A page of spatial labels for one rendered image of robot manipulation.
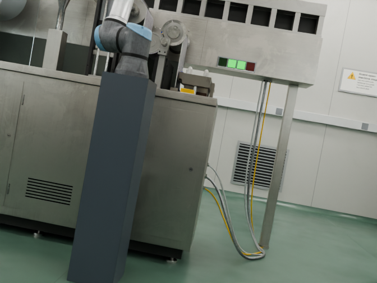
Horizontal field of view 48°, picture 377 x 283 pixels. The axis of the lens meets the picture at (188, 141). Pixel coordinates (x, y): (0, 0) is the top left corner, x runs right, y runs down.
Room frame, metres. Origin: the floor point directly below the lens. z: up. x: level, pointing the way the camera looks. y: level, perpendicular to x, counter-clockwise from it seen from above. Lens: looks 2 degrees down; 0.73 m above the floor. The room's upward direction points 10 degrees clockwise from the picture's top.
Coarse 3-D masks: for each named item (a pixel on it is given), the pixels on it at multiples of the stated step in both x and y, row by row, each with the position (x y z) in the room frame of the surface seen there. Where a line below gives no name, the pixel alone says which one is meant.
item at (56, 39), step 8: (64, 0) 2.57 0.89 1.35; (64, 8) 2.59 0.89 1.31; (64, 16) 2.60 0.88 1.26; (56, 24) 2.59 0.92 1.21; (48, 32) 2.56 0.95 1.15; (56, 32) 2.56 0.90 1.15; (64, 32) 2.58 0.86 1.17; (48, 40) 2.56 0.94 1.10; (56, 40) 2.56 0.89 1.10; (64, 40) 2.60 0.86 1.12; (48, 48) 2.56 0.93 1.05; (56, 48) 2.56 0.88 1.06; (64, 48) 2.62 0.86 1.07; (48, 56) 2.56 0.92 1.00; (56, 56) 2.55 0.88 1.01; (64, 56) 2.64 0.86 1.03; (48, 64) 2.56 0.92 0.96; (56, 64) 2.55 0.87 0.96
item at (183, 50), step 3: (183, 45) 2.49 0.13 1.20; (183, 48) 2.52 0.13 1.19; (183, 51) 2.54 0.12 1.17; (180, 54) 2.44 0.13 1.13; (183, 54) 2.57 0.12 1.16; (180, 57) 2.44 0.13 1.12; (183, 57) 2.60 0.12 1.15; (180, 60) 2.46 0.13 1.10; (183, 60) 2.63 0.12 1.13; (180, 63) 2.49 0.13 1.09; (183, 63) 2.66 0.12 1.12; (180, 66) 2.51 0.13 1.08; (177, 69) 2.44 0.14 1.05; (180, 69) 2.54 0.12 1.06; (177, 72) 2.44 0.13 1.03
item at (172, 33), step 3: (171, 27) 2.42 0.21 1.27; (177, 27) 2.42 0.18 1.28; (168, 30) 2.42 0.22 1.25; (171, 30) 2.42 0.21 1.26; (174, 30) 2.42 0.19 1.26; (177, 30) 2.42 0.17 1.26; (168, 33) 2.42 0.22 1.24; (171, 33) 2.42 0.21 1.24; (174, 33) 2.42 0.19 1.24; (177, 33) 2.42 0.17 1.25; (168, 36) 2.44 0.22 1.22; (171, 36) 2.42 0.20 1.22; (174, 36) 2.42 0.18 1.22; (177, 36) 2.42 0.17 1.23
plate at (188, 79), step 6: (186, 78) 2.40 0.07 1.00; (192, 78) 2.40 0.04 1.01; (198, 78) 2.39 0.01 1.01; (204, 78) 2.39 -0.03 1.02; (210, 78) 2.39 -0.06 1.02; (186, 84) 2.42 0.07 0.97; (192, 84) 2.40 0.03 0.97; (198, 84) 2.39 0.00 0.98; (204, 84) 2.39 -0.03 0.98; (210, 84) 2.46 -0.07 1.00
